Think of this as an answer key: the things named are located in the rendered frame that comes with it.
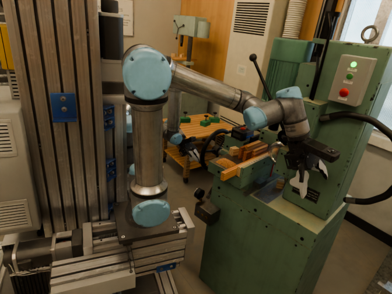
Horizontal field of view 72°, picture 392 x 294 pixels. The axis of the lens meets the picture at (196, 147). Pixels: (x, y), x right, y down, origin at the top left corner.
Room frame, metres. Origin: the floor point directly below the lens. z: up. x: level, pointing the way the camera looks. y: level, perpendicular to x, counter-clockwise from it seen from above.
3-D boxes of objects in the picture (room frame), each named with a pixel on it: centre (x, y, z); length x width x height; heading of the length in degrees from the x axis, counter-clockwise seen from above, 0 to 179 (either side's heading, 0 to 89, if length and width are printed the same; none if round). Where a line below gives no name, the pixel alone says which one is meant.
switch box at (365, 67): (0.98, -0.52, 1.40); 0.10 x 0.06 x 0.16; 47
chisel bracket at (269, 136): (1.29, -0.40, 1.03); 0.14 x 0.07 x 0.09; 47
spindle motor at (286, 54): (1.31, -0.38, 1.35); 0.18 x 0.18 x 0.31
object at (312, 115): (1.05, -0.43, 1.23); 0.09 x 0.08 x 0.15; 47
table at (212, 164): (1.39, -0.32, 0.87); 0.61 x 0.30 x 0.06; 137
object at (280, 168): (1.06, -0.41, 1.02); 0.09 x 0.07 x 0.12; 137
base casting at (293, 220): (1.22, -0.47, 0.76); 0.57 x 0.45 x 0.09; 47
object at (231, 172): (1.26, -0.34, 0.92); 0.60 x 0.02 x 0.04; 137
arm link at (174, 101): (1.53, 0.15, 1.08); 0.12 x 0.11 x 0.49; 135
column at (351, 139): (1.11, -0.60, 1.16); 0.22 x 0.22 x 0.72; 47
